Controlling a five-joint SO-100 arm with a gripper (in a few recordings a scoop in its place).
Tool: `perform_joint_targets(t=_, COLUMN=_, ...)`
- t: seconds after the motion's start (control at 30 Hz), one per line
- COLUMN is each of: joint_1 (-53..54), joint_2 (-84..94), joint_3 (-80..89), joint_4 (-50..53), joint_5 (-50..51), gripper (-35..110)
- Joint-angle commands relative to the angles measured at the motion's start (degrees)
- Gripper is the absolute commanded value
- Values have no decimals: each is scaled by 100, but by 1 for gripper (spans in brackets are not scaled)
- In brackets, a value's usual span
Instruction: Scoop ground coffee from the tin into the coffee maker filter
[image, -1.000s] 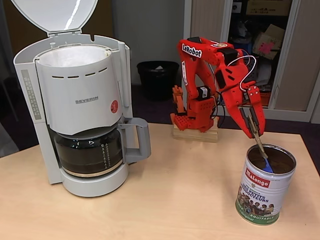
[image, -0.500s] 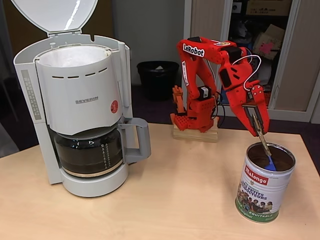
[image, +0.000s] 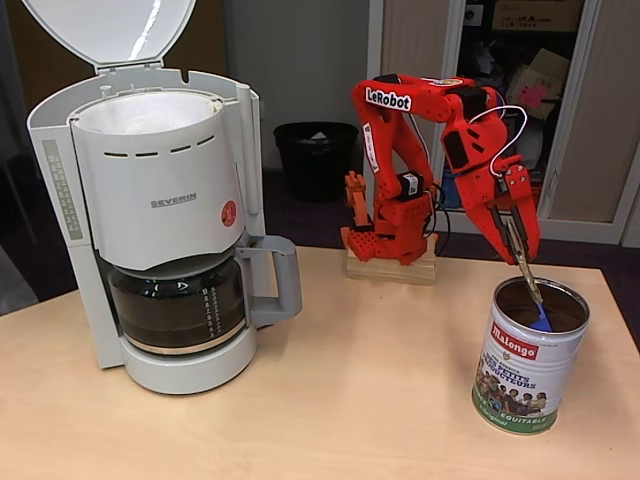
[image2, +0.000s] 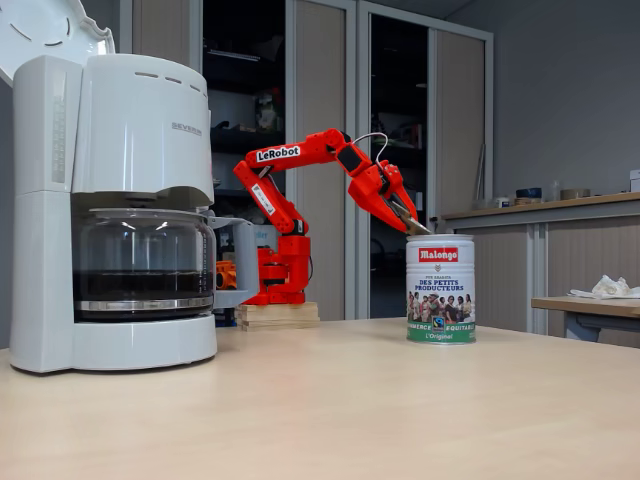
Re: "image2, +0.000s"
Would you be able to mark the dark blue bowl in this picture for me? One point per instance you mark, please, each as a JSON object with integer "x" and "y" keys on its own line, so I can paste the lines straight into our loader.
{"x": 529, "y": 192}

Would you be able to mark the white drip coffee maker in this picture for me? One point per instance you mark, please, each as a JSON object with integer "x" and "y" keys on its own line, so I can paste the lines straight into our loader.
{"x": 125, "y": 140}

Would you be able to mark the grey metal profiles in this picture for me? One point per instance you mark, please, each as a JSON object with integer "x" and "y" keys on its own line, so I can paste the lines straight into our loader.
{"x": 480, "y": 172}

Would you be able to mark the small white box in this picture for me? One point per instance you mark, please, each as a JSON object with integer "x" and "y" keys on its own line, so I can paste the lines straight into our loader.
{"x": 635, "y": 181}

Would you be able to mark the wooden side table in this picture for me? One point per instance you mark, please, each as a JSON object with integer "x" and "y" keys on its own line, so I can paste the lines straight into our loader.
{"x": 585, "y": 306}

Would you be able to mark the wooden base block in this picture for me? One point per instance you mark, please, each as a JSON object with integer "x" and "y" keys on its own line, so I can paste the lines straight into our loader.
{"x": 280, "y": 317}

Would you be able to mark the beige roller shutter cabinet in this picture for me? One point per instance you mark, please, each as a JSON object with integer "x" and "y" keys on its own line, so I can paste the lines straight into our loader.
{"x": 320, "y": 75}
{"x": 460, "y": 100}

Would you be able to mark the clear plastic bottle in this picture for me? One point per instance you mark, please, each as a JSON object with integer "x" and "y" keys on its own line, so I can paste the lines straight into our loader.
{"x": 554, "y": 192}

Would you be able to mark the white Malongo coffee tin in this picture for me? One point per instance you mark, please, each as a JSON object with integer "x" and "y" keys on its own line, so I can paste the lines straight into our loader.
{"x": 440, "y": 300}

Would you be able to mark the red robot arm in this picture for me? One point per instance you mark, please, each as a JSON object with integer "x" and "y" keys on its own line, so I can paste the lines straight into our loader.
{"x": 320, "y": 147}

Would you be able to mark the low beige counter cabinet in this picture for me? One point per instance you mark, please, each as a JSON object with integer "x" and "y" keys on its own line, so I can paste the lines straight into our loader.
{"x": 590, "y": 260}

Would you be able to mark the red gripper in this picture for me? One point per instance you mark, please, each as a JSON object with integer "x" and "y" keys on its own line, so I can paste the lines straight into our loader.
{"x": 371, "y": 187}

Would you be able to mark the orange printed clamp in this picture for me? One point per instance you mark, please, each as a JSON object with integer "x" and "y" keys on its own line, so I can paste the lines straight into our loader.
{"x": 226, "y": 275}

